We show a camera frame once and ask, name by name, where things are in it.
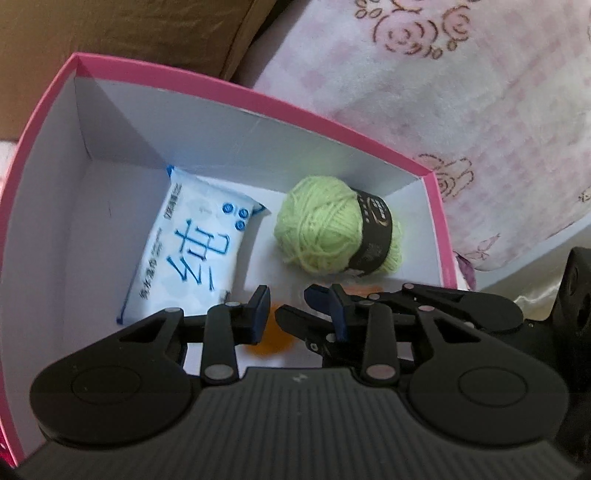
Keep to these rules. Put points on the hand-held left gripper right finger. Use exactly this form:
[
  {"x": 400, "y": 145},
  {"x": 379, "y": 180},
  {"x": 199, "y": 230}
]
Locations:
[{"x": 340, "y": 323}]

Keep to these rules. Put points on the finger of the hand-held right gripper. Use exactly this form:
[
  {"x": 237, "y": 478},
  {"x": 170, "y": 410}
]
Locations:
[
  {"x": 317, "y": 296},
  {"x": 300, "y": 325}
]

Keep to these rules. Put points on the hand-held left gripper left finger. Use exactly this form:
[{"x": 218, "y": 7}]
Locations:
[{"x": 261, "y": 318}]

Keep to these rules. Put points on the orange plush toy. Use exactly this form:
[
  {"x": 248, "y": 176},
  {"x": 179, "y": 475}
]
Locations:
[{"x": 270, "y": 344}]

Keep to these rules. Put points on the green yarn ball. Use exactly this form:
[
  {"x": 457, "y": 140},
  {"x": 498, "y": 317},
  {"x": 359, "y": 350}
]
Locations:
[{"x": 314, "y": 221}]

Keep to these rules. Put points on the blue wet wipes pack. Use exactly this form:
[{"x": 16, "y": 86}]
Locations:
[{"x": 184, "y": 240}]

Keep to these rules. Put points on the pink cardboard box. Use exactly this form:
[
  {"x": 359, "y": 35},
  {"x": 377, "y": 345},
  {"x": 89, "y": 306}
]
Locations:
[{"x": 115, "y": 138}]

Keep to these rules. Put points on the pink checked fleece blanket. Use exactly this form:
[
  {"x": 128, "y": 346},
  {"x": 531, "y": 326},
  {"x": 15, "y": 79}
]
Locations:
[{"x": 461, "y": 115}]

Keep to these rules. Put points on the brown embroidered pillow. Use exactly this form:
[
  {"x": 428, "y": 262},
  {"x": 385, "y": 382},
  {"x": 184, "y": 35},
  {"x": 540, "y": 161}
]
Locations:
[{"x": 115, "y": 27}]

